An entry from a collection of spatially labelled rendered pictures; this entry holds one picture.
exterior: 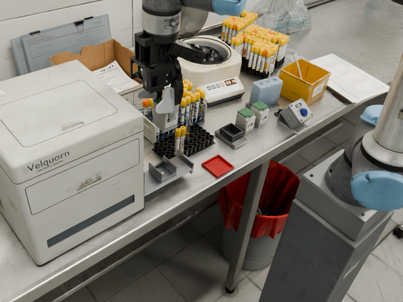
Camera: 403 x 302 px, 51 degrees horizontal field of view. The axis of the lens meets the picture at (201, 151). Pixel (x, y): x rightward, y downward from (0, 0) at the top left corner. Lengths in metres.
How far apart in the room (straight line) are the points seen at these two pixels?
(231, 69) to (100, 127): 0.74
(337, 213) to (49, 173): 0.69
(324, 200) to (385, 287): 1.18
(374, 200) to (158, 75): 0.50
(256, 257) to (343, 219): 0.91
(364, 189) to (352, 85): 0.88
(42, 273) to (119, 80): 0.70
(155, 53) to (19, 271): 0.54
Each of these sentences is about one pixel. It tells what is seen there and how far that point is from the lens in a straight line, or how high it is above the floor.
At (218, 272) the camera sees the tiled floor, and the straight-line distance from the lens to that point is 2.03.
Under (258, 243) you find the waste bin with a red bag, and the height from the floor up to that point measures 0.24.
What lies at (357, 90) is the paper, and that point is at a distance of 1.69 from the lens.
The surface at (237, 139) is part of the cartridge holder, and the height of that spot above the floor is 0.89.
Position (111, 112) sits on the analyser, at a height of 1.17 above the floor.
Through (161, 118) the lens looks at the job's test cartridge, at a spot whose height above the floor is 1.11.
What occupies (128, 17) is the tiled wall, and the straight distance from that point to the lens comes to 1.59.
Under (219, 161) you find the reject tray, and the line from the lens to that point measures 1.22.
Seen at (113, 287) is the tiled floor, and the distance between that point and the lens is 1.98.
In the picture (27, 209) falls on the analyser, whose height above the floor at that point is 1.06.
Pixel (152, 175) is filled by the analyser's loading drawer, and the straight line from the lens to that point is 1.10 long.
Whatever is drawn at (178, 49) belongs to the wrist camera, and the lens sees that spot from 0.88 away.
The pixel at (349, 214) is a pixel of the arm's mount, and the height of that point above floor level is 0.94.
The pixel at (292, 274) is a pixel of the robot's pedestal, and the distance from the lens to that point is 1.34.
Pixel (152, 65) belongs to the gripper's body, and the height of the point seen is 1.26.
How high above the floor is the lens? 1.69
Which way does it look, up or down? 40 degrees down
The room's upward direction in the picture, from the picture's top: 7 degrees clockwise
